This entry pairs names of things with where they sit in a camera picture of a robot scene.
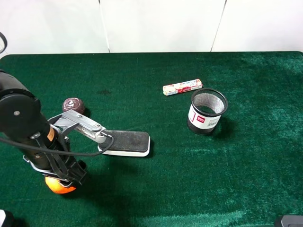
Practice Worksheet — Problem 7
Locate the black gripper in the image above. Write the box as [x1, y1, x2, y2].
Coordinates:
[23, 125, 87, 187]

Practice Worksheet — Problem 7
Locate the orange fruit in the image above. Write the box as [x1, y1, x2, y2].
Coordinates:
[45, 177, 76, 194]

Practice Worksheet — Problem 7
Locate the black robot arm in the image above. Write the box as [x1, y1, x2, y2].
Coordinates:
[0, 70, 87, 188]

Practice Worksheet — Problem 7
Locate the dark purple patterned ball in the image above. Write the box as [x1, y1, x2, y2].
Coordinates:
[62, 97, 86, 114]

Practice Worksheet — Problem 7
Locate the black white board eraser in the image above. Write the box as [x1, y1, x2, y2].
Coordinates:
[96, 130, 151, 157]

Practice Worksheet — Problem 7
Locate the candy stick pack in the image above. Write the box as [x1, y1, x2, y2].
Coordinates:
[162, 79, 203, 96]

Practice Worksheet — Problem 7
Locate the black mesh pen cup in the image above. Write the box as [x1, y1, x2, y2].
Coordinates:
[187, 88, 228, 135]

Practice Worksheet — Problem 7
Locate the green velvet table cloth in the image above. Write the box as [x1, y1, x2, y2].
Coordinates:
[0, 52, 303, 227]

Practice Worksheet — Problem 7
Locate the grey device bottom right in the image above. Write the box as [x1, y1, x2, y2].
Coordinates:
[274, 215, 303, 227]

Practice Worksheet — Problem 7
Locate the black cable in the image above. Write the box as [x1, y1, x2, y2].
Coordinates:
[0, 131, 115, 157]

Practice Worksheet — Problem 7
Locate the silver metal bracket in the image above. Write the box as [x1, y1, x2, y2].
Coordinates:
[48, 110, 114, 144]

